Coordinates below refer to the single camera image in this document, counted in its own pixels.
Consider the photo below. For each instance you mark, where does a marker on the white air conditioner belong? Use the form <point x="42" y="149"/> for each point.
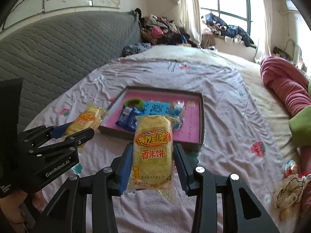
<point x="290" y="5"/>

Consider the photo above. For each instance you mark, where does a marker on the green cloth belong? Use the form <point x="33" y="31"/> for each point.
<point x="299" y="108"/>

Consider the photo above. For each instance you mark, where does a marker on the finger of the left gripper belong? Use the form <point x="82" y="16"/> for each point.
<point x="73" y="140"/>
<point x="57" y="132"/>

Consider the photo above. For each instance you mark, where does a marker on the grey quilted headboard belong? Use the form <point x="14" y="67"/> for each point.
<point x="53" y="54"/>

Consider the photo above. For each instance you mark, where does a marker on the dark shallow box tray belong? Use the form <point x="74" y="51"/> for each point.
<point x="157" y="101"/>

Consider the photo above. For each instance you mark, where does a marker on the small wrapped egg toy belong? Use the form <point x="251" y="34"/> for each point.
<point x="291" y="168"/>

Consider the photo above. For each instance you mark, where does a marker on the blue white egg toy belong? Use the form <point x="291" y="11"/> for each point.
<point x="177" y="111"/>

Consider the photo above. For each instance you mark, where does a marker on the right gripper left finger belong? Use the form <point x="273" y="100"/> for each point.
<point x="66" y="212"/>

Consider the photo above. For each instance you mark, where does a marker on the dark floral pillow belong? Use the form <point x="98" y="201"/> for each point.
<point x="135" y="48"/>

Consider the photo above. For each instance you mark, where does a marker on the person left hand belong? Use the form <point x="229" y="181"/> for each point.
<point x="10" y="208"/>

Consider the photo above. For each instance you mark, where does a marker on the pink rolled blanket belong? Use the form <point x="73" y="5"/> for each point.
<point x="282" y="77"/>

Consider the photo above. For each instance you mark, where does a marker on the yellow rice cracker packet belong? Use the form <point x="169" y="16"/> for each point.
<point x="152" y="159"/>
<point x="91" y="117"/>

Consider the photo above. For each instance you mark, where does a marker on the cream window curtain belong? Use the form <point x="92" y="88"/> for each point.
<point x="190" y="19"/>

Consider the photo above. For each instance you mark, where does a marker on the blue cookie snack packet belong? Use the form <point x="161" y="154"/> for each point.
<point x="127" y="119"/>

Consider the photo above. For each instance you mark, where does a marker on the clothes pile on windowsill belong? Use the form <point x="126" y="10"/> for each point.
<point x="220" y="28"/>

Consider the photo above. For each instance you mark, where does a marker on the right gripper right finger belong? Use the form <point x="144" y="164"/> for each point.
<point x="242" y="211"/>

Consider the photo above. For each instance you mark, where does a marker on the clothes pile on chair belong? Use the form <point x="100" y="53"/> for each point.
<point x="158" y="30"/>

